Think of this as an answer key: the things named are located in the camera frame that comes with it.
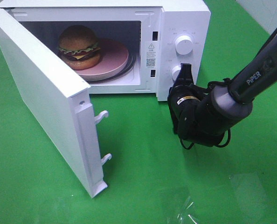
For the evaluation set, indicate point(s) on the clear tape piece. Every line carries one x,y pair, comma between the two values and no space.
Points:
186,214

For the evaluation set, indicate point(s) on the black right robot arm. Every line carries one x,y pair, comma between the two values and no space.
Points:
205,115

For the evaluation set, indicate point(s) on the white microwave knob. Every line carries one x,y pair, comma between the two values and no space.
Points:
175,72
184,45

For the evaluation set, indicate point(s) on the burger with lettuce and cheese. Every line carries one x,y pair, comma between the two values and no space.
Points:
79,47

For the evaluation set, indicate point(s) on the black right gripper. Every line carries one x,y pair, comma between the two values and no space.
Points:
183,99

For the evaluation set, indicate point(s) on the pink round plate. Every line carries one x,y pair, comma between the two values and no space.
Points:
114,57

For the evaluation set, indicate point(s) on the white microwave oven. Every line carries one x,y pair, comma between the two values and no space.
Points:
148,28

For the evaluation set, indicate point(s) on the white microwave door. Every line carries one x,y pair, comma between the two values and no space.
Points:
59,100

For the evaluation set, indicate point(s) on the glass microwave turntable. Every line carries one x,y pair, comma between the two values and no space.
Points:
129,67

